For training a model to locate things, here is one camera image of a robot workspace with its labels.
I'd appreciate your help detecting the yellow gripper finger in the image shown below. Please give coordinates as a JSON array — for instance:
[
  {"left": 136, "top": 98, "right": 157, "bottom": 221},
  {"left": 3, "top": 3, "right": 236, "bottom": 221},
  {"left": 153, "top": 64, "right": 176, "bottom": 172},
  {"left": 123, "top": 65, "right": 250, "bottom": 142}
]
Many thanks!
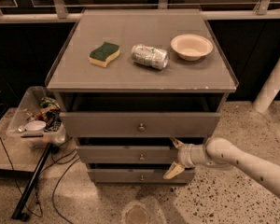
[
  {"left": 170, "top": 137, "right": 184, "bottom": 149},
  {"left": 163, "top": 161, "right": 185, "bottom": 180}
]

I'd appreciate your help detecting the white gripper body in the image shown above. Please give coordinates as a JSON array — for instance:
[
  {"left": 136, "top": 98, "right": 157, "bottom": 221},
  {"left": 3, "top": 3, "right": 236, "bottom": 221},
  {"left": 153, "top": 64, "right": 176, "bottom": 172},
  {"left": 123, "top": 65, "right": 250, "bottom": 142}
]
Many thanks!
[{"left": 177, "top": 144, "right": 195, "bottom": 168}]

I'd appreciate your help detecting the grey drawer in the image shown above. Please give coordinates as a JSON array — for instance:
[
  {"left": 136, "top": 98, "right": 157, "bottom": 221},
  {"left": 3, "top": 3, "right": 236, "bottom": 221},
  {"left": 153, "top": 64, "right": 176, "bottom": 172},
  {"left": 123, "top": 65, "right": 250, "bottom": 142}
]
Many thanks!
[
  {"left": 60, "top": 112, "right": 220, "bottom": 137},
  {"left": 77, "top": 146, "right": 178, "bottom": 164},
  {"left": 88, "top": 169, "right": 195, "bottom": 184}
]

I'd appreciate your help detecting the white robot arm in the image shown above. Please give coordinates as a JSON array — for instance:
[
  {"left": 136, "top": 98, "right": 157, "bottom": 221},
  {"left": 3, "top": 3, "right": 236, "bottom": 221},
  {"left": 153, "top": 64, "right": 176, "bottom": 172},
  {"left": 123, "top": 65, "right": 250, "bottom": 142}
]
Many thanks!
[{"left": 163, "top": 137, "right": 280, "bottom": 199}]

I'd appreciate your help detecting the grey drawer cabinet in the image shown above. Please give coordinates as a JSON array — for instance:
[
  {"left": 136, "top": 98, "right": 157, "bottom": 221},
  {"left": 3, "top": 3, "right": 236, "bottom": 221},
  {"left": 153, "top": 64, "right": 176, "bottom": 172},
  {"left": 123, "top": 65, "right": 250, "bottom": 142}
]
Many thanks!
[{"left": 46, "top": 10, "right": 238, "bottom": 172}]

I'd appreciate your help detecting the grey bottom drawer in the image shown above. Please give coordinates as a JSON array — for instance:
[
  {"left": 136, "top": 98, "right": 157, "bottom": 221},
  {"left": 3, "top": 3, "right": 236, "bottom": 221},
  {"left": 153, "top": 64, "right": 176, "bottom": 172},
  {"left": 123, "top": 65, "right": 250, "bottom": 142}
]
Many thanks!
[{"left": 88, "top": 169, "right": 195, "bottom": 184}]

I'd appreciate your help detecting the grey top drawer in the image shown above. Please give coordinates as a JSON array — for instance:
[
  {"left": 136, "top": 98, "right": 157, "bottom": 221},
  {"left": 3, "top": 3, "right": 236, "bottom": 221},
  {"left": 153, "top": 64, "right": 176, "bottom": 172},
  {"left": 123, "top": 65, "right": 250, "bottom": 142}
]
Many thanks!
[{"left": 60, "top": 112, "right": 220, "bottom": 137}]

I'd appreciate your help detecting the crushed silver can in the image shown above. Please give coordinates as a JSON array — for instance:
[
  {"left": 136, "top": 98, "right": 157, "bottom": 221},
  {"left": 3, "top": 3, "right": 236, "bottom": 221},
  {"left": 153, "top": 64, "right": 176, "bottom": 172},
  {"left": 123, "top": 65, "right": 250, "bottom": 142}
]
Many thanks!
[{"left": 131, "top": 44, "right": 169, "bottom": 70}]

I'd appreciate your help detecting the white bowl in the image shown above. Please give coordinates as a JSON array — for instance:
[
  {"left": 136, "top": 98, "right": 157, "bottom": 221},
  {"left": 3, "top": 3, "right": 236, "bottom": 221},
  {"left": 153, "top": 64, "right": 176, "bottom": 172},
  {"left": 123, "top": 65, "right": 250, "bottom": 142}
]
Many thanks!
[{"left": 171, "top": 35, "right": 213, "bottom": 61}]

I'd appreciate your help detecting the green yellow sponge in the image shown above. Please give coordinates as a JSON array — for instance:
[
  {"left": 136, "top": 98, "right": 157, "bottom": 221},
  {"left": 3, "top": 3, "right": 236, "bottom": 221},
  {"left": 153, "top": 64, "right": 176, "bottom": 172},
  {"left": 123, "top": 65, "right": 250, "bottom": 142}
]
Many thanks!
[{"left": 89, "top": 42, "right": 120, "bottom": 68}]

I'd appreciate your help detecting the white diagonal pole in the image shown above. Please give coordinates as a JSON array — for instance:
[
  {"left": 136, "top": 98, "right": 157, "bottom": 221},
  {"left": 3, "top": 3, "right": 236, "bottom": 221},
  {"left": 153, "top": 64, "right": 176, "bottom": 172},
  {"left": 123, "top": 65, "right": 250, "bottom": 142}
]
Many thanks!
[{"left": 253, "top": 58, "right": 280, "bottom": 113}]

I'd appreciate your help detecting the clear plastic bin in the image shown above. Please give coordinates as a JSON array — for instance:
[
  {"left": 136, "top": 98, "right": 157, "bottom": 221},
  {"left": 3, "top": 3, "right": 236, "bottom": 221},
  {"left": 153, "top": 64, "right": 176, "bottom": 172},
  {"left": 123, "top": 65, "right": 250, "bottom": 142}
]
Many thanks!
[{"left": 7, "top": 86, "right": 67, "bottom": 148}]

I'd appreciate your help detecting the black metal bar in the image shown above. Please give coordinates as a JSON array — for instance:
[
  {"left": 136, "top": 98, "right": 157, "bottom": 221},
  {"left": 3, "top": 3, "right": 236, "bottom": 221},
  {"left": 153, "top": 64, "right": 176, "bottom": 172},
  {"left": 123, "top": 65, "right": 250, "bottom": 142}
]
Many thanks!
[{"left": 11, "top": 143, "right": 53, "bottom": 221}]

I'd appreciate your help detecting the metal window railing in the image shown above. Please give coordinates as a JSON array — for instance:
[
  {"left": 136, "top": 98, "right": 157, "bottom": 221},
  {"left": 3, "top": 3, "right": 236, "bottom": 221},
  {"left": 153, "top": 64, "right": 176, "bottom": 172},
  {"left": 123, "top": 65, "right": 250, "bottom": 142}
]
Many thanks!
[{"left": 0, "top": 0, "right": 280, "bottom": 25}]

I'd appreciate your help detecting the black floor cable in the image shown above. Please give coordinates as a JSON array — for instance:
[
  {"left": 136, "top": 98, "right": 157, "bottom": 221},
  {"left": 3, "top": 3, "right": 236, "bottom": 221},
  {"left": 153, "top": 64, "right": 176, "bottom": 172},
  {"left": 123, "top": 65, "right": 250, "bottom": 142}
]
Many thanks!
[{"left": 51, "top": 157, "right": 81, "bottom": 224}]

